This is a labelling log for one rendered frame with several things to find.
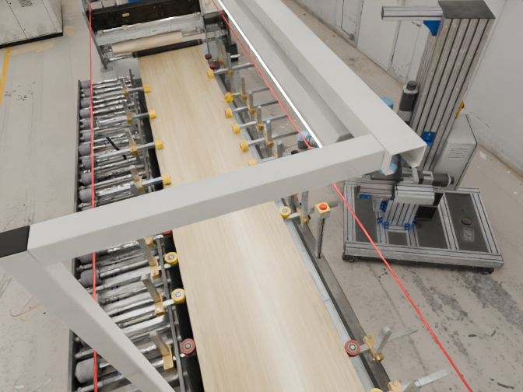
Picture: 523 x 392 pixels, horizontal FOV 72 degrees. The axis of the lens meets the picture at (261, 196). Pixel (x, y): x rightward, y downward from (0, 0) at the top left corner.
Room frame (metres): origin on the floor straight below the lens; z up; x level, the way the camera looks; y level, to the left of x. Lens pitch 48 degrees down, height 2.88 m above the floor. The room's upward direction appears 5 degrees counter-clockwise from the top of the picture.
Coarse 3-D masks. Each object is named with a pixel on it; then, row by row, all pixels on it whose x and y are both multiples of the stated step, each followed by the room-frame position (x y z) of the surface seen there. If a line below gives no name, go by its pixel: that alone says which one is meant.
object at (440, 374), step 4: (440, 372) 0.52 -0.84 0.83; (444, 372) 0.52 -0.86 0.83; (428, 376) 0.50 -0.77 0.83; (432, 376) 0.50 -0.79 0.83; (436, 376) 0.50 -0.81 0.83; (440, 376) 0.50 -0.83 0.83; (444, 376) 0.50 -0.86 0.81; (420, 380) 0.49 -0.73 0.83; (424, 380) 0.49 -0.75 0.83; (428, 380) 0.49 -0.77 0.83; (432, 380) 0.48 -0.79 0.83; (408, 384) 0.48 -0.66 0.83; (424, 384) 0.47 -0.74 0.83; (404, 388) 0.46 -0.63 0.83
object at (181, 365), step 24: (144, 120) 3.46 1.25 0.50; (96, 144) 2.82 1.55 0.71; (144, 168) 2.41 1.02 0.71; (168, 240) 1.83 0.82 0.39; (72, 264) 1.37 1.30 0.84; (120, 264) 1.42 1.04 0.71; (120, 288) 1.23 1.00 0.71; (168, 288) 1.19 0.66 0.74; (168, 312) 0.97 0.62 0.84; (72, 336) 0.88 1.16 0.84; (72, 360) 0.74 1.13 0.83; (192, 360) 0.86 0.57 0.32; (72, 384) 0.62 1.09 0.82; (120, 384) 0.63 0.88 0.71; (192, 384) 0.65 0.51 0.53
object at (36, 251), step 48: (288, 48) 0.91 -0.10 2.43; (336, 96) 0.64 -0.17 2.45; (336, 144) 0.48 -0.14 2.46; (384, 144) 0.47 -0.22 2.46; (192, 192) 0.40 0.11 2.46; (240, 192) 0.39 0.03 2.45; (288, 192) 0.41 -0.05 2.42; (0, 240) 0.33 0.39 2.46; (48, 240) 0.33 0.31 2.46; (96, 240) 0.33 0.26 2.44; (48, 288) 0.31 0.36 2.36; (96, 336) 0.31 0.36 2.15; (144, 384) 0.31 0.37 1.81
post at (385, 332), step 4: (384, 328) 0.66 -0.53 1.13; (388, 328) 0.65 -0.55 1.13; (380, 332) 0.66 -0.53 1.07; (384, 332) 0.64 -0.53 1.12; (388, 332) 0.64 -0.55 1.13; (380, 336) 0.65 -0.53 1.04; (384, 336) 0.63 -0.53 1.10; (388, 336) 0.64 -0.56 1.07; (376, 340) 0.66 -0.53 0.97; (380, 340) 0.64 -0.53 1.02; (384, 340) 0.63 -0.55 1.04; (376, 344) 0.65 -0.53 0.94; (380, 344) 0.63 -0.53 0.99; (384, 344) 0.64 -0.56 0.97; (372, 348) 0.66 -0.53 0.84; (376, 348) 0.64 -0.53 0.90; (380, 348) 0.63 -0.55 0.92; (376, 352) 0.63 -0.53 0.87; (380, 352) 0.64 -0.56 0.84; (372, 360) 0.63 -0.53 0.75
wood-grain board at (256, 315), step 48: (192, 96) 3.21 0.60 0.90; (192, 144) 2.46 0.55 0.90; (192, 240) 1.44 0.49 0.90; (240, 240) 1.40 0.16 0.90; (288, 240) 1.37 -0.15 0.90; (192, 288) 1.09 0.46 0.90; (240, 288) 1.06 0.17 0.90; (288, 288) 1.03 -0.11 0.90; (240, 336) 0.77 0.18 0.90; (288, 336) 0.75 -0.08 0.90; (336, 336) 0.72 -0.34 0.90; (240, 384) 0.53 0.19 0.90; (288, 384) 0.51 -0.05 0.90; (336, 384) 0.49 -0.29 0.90
